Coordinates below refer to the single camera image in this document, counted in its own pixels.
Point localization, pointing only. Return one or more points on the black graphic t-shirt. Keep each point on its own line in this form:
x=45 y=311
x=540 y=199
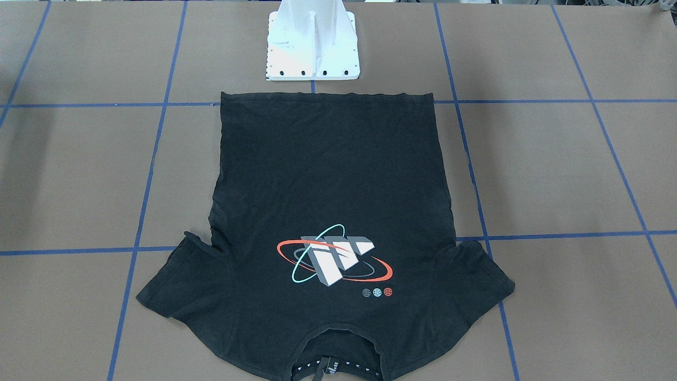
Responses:
x=332 y=242

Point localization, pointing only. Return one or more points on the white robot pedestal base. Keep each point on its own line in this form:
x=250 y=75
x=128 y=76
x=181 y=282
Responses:
x=312 y=40

